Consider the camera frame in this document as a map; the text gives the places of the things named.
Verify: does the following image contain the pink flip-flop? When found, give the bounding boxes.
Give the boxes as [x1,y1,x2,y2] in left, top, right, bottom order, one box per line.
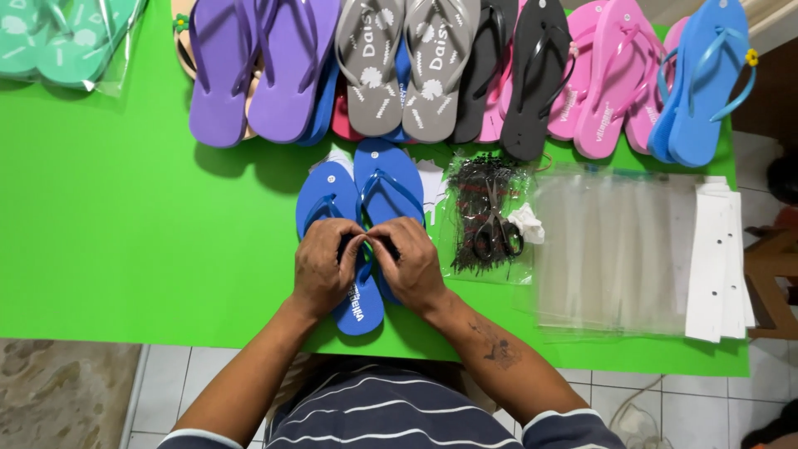
[573,0,665,160]
[476,0,526,145]
[625,15,690,156]
[547,0,609,142]

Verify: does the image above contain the stack of clear plastic bags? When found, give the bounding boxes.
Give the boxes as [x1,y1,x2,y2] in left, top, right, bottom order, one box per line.
[514,165,707,338]

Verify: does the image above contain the wooden chair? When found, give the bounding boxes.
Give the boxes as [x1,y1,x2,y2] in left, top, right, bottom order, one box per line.
[742,223,798,341]

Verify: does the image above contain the stack of white card headers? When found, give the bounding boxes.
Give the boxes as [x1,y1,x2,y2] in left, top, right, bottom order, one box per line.
[684,176,757,344]

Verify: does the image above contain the beige flip-flop green flower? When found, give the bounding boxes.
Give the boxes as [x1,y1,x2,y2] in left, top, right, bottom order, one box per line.
[171,0,260,142]

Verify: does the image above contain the grey flip-flop white print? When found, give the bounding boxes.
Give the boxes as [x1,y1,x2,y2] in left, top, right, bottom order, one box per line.
[401,0,481,145]
[334,0,406,138]

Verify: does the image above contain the striped navy shirt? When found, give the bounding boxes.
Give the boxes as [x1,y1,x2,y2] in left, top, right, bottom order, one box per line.
[158,358,628,449]

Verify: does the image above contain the person's left hand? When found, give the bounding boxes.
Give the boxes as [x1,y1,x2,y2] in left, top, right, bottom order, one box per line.
[292,218,369,319]

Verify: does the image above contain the black flip-flop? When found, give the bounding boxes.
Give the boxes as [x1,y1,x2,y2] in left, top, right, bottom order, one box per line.
[499,0,572,162]
[451,0,520,145]

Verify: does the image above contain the bagged green flip-flops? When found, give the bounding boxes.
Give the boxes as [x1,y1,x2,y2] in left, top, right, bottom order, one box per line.
[0,0,149,98]

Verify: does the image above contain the blue flip-flop under grey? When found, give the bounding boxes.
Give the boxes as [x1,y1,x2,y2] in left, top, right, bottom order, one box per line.
[382,36,414,143]

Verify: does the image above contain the red flip-flop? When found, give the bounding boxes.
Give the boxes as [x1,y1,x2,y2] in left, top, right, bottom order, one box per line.
[330,80,366,143]

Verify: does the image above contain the white cable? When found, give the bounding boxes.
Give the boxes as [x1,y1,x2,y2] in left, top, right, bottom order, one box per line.
[607,373,675,449]

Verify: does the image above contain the brown patterned rug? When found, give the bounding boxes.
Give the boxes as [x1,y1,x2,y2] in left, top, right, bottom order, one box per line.
[0,338,142,449]

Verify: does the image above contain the crumpled white tissue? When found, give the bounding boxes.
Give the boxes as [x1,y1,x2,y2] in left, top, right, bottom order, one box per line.
[507,202,546,246]

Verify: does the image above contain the light blue flip-flop yellow flower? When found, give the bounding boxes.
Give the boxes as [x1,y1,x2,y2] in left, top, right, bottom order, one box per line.
[667,0,759,168]

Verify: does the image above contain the person's right hand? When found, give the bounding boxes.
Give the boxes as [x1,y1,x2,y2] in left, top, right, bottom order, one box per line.
[365,216,448,316]

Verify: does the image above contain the plain blue flip-flop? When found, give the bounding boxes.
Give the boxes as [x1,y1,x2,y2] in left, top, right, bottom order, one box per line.
[353,138,427,307]

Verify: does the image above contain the blue flip-flop white print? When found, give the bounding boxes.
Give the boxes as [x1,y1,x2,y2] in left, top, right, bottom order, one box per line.
[296,161,385,337]

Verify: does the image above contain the black handled scissors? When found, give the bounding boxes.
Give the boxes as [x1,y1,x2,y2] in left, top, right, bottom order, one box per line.
[471,177,525,262]

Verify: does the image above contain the blue flip-flop under purple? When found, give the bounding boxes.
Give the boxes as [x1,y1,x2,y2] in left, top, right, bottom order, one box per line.
[298,55,341,148]

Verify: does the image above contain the bag of black tag fasteners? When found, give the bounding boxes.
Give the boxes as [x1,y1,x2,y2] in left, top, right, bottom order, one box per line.
[438,152,544,286]

